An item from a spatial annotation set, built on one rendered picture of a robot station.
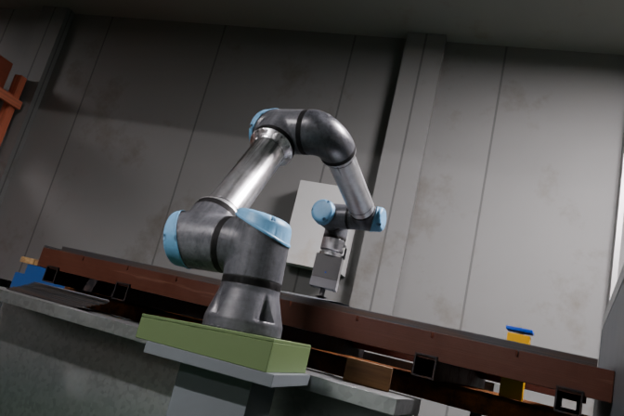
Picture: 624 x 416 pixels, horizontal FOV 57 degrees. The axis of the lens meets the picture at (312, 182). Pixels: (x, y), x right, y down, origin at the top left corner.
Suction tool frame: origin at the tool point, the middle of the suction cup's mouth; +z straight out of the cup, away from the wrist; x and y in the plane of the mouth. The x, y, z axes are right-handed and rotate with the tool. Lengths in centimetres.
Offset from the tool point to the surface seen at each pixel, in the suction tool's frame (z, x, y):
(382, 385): 17, 53, -24
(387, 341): 8, 45, -23
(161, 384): 31, 34, 30
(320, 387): 20, 63, -12
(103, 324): 20, 46, 44
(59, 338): 28, 23, 67
